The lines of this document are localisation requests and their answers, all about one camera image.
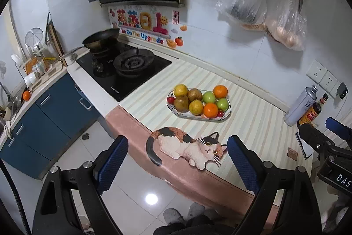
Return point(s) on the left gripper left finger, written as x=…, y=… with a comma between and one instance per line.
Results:
x=56, y=212

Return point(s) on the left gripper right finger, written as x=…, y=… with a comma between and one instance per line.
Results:
x=298, y=212

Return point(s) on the large green apple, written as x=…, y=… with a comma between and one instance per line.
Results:
x=209, y=97

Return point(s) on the brown pear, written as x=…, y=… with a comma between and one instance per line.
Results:
x=194, y=94
x=181, y=103

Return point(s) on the dark sauce bottle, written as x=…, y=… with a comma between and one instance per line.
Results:
x=313, y=111

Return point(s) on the silver spray can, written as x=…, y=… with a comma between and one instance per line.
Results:
x=301, y=105

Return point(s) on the blue kitchen cabinet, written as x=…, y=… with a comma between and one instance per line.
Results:
x=49, y=127

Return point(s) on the grey slipper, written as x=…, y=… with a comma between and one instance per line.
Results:
x=172, y=216

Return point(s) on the striped cat table mat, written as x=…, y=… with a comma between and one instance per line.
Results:
x=256, y=122

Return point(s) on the small orange fruit on counter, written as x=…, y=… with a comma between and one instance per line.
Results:
x=26, y=95

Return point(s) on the red cherry tomato small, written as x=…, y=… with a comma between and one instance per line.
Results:
x=220, y=113

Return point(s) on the small green apple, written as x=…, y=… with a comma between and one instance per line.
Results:
x=222, y=104

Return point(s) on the orange near gripper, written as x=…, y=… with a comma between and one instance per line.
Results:
x=210, y=110

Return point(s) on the yellow lemon lower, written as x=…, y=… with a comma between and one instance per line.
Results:
x=196, y=107

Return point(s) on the yellow lemon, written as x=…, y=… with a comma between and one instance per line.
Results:
x=196, y=107
x=180, y=90

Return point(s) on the dish rack with dishes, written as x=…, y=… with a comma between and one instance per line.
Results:
x=41, y=59

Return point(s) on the clear plastic bag with eggs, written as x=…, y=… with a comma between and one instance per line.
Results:
x=286, y=25

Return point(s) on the black gas stove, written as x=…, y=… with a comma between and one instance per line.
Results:
x=121, y=70

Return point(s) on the floral ceramic plate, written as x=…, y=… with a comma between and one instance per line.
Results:
x=188, y=115

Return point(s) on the red cherry tomato large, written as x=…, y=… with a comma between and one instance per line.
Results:
x=170, y=100

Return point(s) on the yellow lemon upper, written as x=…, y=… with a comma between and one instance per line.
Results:
x=180, y=90

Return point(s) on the black frying pan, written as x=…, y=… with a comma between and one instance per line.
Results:
x=98, y=42

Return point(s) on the white wall socket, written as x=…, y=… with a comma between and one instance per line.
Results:
x=324, y=78

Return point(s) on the colourful wall sticker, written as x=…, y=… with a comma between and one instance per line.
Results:
x=154, y=24

